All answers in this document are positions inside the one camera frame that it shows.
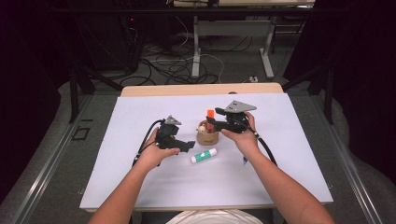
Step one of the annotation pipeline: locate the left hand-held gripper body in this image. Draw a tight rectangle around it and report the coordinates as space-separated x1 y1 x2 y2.
154 115 183 151

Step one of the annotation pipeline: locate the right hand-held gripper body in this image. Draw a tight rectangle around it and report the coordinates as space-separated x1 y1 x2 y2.
222 100 258 134

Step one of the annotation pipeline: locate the orange highlighter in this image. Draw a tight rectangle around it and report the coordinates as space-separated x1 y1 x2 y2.
206 108 217 134

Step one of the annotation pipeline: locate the white and green glue stick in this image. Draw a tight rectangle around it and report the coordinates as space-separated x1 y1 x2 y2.
190 147 219 164

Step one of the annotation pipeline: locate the tan bear pen holder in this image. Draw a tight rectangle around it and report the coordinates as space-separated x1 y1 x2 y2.
195 119 219 147

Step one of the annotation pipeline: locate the person's right hand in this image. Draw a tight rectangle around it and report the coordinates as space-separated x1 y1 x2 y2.
219 111 263 159

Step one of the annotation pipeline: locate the person's left hand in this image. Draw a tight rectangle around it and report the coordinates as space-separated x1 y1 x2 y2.
134 126 181 173

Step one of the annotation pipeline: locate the desk with white legs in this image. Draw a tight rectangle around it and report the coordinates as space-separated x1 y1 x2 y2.
172 0 316 80

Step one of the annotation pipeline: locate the person's white shirt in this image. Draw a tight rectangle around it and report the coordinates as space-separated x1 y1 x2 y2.
165 209 265 224

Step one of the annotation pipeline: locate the black metal stand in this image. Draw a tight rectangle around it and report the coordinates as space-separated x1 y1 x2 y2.
68 66 124 124
281 63 335 125

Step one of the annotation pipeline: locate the dark equipment with red light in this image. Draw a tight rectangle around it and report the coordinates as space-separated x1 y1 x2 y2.
83 13 141 74

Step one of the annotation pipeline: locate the black crossbar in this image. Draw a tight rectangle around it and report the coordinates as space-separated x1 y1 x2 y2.
50 7 347 15

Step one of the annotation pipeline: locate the dark curtain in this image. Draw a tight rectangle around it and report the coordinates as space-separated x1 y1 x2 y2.
286 0 396 185
0 0 73 200

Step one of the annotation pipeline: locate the left hand-held gripper cable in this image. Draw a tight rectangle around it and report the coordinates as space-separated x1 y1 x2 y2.
132 119 166 167

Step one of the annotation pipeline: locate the hand-held gripper cable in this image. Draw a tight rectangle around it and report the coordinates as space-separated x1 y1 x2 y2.
132 119 166 167
248 124 278 166

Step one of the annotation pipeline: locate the right hand-held gripper cable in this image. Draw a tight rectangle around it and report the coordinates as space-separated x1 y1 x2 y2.
248 124 278 166

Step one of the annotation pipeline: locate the tangle of floor cables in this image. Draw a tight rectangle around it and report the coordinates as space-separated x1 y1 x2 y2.
120 15 255 87

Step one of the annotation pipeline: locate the aluminium floor rail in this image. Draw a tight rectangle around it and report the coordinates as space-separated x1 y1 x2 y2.
314 96 386 224
12 94 94 224

